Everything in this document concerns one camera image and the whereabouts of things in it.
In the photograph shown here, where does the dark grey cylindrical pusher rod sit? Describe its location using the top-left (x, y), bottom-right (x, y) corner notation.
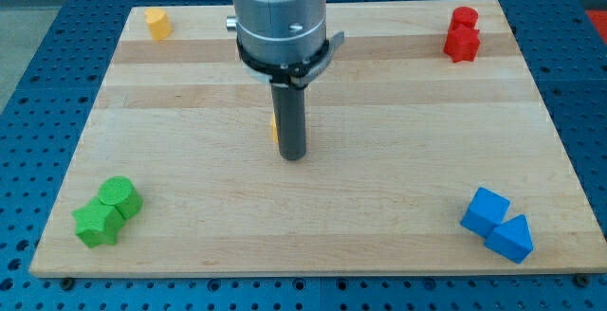
top-left (271, 86), bottom-right (306, 161)

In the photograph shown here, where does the yellow hexagon block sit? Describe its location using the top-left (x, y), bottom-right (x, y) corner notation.
top-left (270, 114), bottom-right (279, 144)

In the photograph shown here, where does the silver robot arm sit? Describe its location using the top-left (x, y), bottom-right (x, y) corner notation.
top-left (232, 0), bottom-right (333, 160)

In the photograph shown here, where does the yellow heart block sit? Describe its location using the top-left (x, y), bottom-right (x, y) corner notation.
top-left (144, 7), bottom-right (173, 41)

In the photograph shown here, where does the wooden board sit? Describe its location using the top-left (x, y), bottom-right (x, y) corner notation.
top-left (29, 0), bottom-right (606, 278)

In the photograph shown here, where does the red star block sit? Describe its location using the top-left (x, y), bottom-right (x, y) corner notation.
top-left (443, 26), bottom-right (481, 63)

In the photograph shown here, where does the green cylinder block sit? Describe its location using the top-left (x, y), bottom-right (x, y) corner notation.
top-left (98, 176), bottom-right (143, 220)

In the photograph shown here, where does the red cylinder block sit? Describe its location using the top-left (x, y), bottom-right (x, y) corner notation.
top-left (449, 6), bottom-right (479, 30)

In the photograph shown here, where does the blue cube block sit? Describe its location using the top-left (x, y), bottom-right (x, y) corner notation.
top-left (460, 187), bottom-right (510, 238)

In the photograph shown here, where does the green star block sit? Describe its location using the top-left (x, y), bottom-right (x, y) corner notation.
top-left (72, 197), bottom-right (126, 248)

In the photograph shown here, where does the blue triangle block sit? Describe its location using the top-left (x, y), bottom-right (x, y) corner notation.
top-left (485, 214), bottom-right (534, 264)

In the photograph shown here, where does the black bracket on arm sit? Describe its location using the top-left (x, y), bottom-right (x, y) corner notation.
top-left (236, 31), bottom-right (345, 90)

